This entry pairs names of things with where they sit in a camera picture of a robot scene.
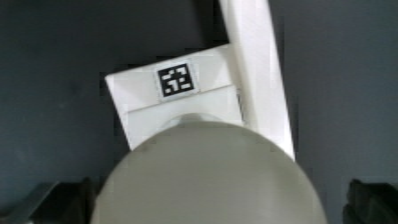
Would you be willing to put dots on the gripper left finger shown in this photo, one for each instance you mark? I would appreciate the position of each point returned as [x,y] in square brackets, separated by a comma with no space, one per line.
[59,204]

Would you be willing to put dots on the white right fence rail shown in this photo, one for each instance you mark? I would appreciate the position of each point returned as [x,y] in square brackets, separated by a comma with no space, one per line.
[248,18]

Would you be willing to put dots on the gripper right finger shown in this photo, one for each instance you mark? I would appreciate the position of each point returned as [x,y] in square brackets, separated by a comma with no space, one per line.
[372,203]

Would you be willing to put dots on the white lamp base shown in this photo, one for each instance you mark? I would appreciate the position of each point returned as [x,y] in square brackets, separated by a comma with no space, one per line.
[182,86]

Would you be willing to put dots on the white lamp bulb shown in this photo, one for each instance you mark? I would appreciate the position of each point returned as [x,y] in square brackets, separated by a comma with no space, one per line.
[207,176]

